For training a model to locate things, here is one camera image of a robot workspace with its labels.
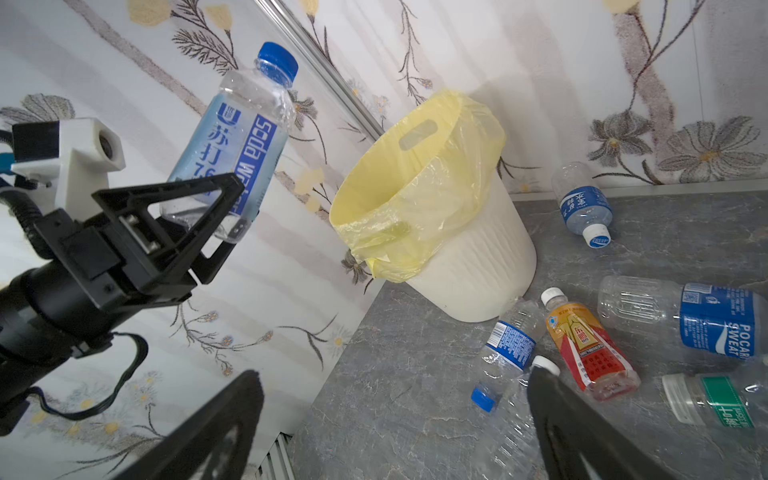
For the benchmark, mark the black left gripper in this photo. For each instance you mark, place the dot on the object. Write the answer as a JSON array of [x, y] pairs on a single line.
[[143, 249]]

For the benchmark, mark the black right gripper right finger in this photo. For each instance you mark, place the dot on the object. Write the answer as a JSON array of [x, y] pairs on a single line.
[[576, 442]]

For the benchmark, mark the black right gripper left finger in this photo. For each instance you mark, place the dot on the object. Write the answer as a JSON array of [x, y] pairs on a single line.
[[214, 443]]

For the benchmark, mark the clear bottle blue cap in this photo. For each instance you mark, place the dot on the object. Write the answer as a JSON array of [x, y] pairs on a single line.
[[244, 131]]

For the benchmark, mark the white bin with yellow liner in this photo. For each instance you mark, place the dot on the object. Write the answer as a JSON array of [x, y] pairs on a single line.
[[425, 206]]

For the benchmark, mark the clear crushed bottle white cap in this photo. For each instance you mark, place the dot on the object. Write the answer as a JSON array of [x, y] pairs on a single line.
[[508, 447]]

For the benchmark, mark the red orange tea bottle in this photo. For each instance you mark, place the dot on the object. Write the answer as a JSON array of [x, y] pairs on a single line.
[[600, 370]]

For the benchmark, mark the blue label bottle centre left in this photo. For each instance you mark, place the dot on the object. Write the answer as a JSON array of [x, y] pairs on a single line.
[[507, 352]]

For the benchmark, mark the green label clear bottle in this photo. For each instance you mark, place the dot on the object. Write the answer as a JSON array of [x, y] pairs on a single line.
[[735, 400]]

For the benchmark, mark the clear bottle blue label top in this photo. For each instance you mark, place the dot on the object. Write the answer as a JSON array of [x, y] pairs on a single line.
[[725, 321]]

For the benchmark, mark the blue label bottle by wall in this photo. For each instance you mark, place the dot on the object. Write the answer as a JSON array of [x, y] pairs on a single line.
[[583, 206]]

